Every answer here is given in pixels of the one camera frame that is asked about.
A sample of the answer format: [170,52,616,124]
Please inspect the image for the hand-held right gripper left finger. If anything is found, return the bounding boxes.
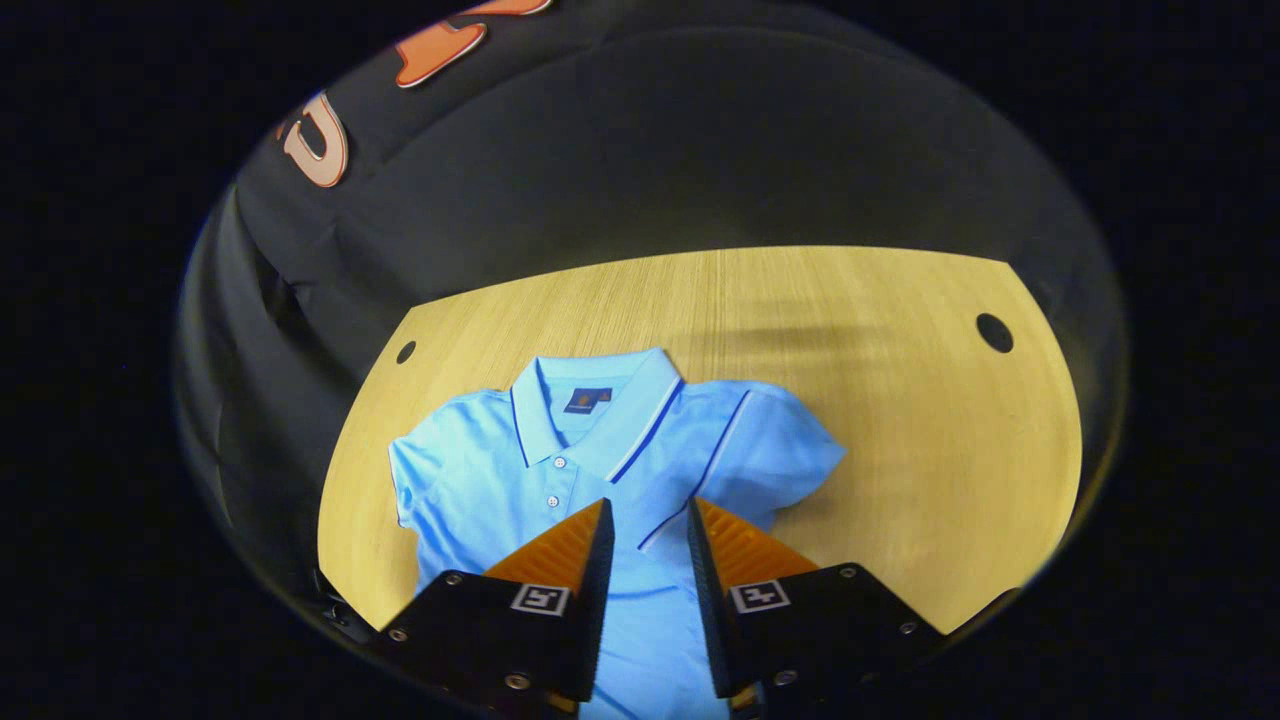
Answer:
[370,498,617,717]

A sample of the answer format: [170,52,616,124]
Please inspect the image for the light blue T-shirt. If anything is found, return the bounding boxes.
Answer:
[388,346,849,720]

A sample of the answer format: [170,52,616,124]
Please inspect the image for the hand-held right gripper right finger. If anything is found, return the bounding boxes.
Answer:
[684,496,947,703]

